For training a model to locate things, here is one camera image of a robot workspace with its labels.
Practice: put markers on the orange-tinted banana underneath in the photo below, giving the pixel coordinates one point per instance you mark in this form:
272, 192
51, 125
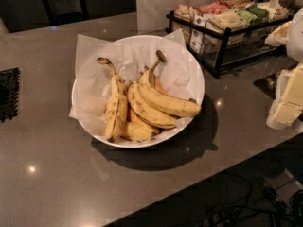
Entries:
134, 118

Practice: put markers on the black grid vent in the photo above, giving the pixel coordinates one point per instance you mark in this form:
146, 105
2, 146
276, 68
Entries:
9, 91

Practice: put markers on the spotted yellow banana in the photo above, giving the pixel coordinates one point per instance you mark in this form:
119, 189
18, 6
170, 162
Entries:
117, 104

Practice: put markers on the pink packet stack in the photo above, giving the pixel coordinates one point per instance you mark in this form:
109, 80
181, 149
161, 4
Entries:
214, 8

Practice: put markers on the green packet stack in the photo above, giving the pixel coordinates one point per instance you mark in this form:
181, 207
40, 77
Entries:
253, 15

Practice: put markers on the black wire rack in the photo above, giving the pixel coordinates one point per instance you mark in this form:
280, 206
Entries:
224, 57

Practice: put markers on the yellow banana bottom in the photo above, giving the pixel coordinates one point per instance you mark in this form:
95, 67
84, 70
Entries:
136, 132

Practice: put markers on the white paper liner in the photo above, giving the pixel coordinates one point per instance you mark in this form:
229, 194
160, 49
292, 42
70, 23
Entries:
180, 76

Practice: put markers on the black chair frame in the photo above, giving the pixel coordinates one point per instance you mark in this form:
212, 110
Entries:
61, 12

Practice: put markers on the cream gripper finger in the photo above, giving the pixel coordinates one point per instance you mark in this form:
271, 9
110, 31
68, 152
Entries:
279, 36
288, 104

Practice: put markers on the white packet boxes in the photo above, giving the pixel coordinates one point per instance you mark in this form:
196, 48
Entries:
193, 38

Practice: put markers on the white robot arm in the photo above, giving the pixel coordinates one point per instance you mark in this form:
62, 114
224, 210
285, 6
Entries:
294, 45

